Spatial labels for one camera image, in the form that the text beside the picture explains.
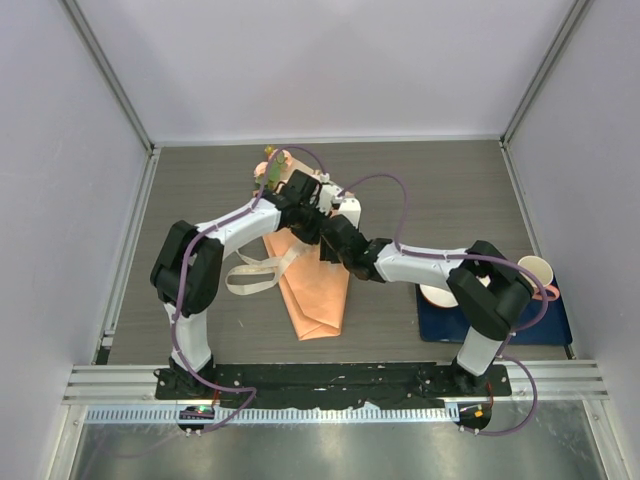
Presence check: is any peach fake flower with buds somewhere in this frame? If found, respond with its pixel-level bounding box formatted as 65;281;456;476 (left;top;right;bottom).
254;145;293;190

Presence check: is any orange beige wrapping paper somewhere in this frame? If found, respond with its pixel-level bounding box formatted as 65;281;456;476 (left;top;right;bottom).
263;150;349;341

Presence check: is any cream ribbon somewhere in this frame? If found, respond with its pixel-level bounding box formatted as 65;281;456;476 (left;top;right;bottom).
225;243;311;296

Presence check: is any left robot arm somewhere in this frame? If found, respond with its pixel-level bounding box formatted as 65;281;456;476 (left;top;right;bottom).
150;170;341;399

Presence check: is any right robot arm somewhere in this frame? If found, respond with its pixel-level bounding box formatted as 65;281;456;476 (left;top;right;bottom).
320;215;534;395

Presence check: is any left white bowl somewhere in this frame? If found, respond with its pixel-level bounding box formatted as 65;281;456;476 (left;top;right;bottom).
419;285;458;309

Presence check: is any pink mug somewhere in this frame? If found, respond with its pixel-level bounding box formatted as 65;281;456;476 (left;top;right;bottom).
517;255;560;302

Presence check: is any dark blue mat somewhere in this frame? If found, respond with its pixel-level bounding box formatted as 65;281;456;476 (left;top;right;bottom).
416;261;572;346

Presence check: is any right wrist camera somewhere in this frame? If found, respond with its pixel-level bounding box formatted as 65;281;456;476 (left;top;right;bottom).
337;197;362;228

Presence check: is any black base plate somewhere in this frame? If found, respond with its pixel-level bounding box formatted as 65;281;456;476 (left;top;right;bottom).
154;362;512;410

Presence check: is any white slotted cable duct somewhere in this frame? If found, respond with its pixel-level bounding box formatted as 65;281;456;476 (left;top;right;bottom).
85;403;459;425

